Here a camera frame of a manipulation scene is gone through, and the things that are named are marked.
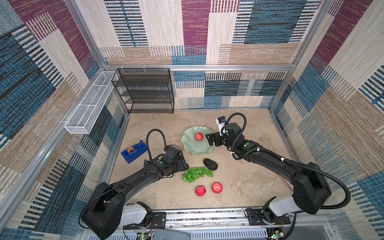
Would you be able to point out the red apple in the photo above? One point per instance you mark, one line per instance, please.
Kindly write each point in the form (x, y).
(198, 136)
(217, 188)
(200, 191)

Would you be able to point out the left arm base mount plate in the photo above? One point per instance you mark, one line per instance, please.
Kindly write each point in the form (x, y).
(156, 220)

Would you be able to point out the pale green scalloped fruit bowl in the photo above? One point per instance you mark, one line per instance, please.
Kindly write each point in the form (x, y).
(197, 148)

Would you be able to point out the white wire mesh basket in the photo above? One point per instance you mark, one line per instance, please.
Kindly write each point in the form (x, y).
(87, 112)

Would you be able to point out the aluminium front rail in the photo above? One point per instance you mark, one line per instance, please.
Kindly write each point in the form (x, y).
(230, 218)

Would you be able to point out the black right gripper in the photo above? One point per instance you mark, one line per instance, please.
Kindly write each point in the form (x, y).
(211, 140)

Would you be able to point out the blue tape dispenser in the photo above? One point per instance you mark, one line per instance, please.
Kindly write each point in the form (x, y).
(133, 152)

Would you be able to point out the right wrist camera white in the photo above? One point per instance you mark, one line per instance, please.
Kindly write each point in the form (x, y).
(221, 121)

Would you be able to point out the green grape bunch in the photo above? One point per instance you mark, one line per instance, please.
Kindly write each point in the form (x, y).
(193, 174)

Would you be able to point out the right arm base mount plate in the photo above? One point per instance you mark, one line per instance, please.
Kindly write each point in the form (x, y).
(261, 217)

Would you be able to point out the black wire shelf rack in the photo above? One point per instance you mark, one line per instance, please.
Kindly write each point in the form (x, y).
(145, 90)

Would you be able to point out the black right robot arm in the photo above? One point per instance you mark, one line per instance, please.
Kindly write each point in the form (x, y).
(310, 187)

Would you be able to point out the dark avocado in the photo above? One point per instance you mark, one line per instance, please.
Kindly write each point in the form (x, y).
(210, 164)

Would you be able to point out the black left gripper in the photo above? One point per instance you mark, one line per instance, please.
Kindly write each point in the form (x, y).
(181, 163)

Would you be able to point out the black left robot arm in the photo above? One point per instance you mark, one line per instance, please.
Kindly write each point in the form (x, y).
(108, 208)

